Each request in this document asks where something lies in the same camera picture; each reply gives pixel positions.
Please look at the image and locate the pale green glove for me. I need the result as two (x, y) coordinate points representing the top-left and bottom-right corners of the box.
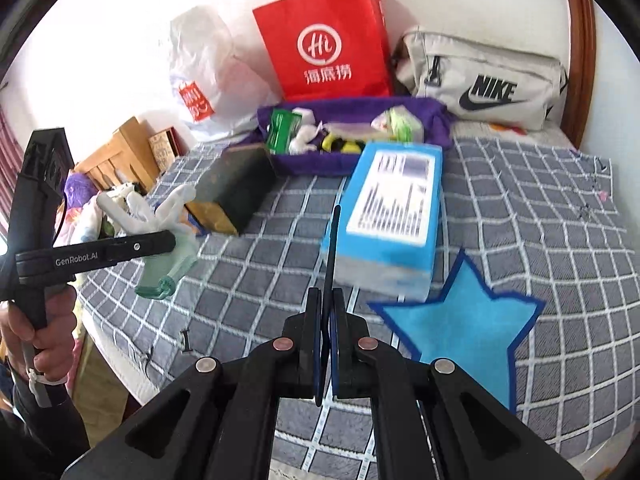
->
(96, 183), (201, 301)

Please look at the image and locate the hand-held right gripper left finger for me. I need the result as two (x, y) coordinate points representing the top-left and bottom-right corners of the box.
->
(87, 287), (326, 480)

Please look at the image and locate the purple plush toy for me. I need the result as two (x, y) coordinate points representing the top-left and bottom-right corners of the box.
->
(64, 172), (98, 211)

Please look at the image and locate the pink striped cloth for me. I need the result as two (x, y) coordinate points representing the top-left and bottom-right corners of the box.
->
(0, 107), (26, 221)

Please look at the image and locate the person's left forearm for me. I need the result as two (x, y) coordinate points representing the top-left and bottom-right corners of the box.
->
(0, 357), (93, 480)

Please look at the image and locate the person's left hand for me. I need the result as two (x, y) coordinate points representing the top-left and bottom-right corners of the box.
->
(0, 285), (79, 382)

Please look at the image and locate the white plastic bag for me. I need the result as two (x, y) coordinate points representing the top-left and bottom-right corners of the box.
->
(167, 5), (281, 141)

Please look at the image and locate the grey checked bedsheet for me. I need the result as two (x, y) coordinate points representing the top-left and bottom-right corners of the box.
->
(75, 135), (640, 480)

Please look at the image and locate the wooden headboard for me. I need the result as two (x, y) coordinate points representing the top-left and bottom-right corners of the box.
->
(562, 0), (598, 148)

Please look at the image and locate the blue star felt mat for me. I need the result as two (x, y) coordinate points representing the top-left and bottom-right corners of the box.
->
(367, 247), (546, 413)

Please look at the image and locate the white sock ball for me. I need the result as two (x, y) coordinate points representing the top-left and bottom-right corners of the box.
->
(287, 122), (326, 155)

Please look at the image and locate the brown patterned box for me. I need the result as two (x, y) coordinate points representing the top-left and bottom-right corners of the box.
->
(148, 129), (190, 173)

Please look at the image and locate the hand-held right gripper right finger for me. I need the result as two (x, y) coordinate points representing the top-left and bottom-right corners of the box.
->
(327, 287), (583, 480)

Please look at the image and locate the green wet wipes packet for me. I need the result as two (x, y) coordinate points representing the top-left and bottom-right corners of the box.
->
(372, 106), (426, 143)

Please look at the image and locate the beige waist bag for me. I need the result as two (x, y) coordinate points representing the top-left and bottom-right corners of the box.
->
(392, 27), (571, 133)

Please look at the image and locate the dark rectangular box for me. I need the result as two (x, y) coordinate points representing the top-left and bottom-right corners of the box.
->
(184, 142), (280, 236)

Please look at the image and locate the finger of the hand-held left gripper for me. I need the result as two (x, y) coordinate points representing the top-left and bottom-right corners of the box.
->
(117, 231), (177, 264)

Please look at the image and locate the black watch strap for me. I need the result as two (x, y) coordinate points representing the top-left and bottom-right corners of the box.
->
(316, 204), (343, 407)

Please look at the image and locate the yellow mesh pouch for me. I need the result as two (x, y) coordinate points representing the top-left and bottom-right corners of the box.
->
(320, 132), (363, 155)

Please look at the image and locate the wooden cabinet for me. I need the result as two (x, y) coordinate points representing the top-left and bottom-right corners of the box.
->
(75, 116), (161, 196)

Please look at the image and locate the green tissue packet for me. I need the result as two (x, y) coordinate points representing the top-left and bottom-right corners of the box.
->
(266, 109), (302, 156)

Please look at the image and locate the red paper bag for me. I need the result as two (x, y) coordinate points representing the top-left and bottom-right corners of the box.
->
(252, 0), (393, 103)

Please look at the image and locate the blue tissue pack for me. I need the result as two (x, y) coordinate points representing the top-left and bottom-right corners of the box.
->
(320, 141), (445, 303)

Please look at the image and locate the purple fabric storage box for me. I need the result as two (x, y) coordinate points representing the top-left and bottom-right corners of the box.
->
(227, 96), (456, 177)

